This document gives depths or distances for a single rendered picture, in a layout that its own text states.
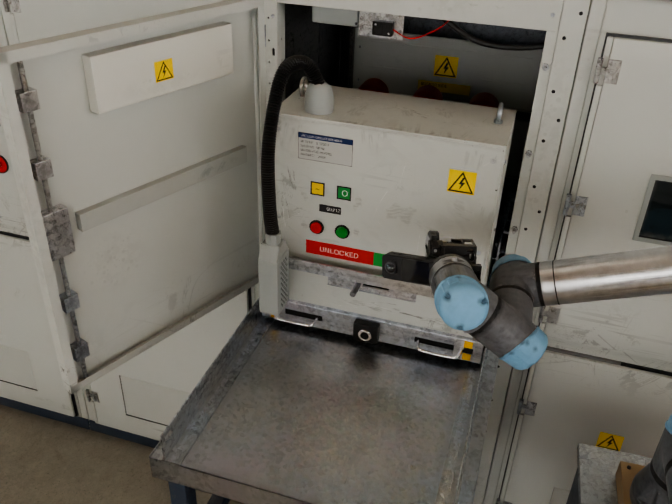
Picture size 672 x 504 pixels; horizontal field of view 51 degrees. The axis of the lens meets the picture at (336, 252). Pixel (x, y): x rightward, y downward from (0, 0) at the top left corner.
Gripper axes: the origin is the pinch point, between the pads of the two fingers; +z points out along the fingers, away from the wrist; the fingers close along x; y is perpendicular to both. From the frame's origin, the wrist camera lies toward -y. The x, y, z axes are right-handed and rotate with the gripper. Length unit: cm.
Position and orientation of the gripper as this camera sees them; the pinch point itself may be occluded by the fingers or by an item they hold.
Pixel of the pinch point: (427, 243)
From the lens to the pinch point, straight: 137.6
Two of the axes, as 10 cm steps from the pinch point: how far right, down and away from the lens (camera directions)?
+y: 10.0, 0.3, -0.3
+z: 0.3, -2.8, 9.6
